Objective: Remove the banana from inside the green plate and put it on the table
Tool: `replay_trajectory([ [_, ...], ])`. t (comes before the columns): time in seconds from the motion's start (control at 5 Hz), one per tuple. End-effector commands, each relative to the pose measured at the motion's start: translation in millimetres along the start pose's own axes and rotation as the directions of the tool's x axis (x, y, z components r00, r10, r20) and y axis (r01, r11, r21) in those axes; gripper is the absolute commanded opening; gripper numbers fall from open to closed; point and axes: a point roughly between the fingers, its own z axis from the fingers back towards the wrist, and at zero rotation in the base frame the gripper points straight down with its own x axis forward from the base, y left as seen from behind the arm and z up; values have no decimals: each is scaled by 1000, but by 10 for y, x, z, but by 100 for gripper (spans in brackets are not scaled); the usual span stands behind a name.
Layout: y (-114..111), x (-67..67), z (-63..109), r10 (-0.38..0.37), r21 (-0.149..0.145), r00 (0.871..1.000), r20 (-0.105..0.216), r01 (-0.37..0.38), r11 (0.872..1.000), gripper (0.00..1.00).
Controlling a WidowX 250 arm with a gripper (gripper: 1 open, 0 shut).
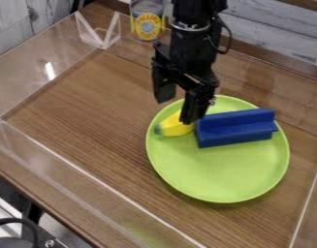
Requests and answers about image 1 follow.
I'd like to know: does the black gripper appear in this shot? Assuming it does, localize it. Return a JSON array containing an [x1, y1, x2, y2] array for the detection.
[[151, 22, 221, 125]]

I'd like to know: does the yellow toy banana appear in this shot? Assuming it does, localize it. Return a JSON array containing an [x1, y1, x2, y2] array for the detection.
[[154, 110, 194, 137]]

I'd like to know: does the blue foam block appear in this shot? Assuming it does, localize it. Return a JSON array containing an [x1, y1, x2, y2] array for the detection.
[[195, 108, 278, 148]]

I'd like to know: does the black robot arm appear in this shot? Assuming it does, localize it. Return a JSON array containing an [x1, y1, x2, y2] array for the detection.
[[151, 0, 228, 124]]

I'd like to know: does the green round plate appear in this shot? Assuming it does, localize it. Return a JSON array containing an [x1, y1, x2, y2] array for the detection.
[[145, 94, 292, 204]]

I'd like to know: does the yellow labelled tin can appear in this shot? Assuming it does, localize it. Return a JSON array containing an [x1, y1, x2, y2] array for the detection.
[[130, 0, 166, 42]]

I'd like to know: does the black metal bracket with bolt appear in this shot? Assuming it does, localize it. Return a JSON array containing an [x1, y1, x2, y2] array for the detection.
[[36, 227, 67, 248]]

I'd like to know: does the black cable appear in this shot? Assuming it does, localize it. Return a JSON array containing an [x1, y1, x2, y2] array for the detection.
[[0, 217, 39, 248]]

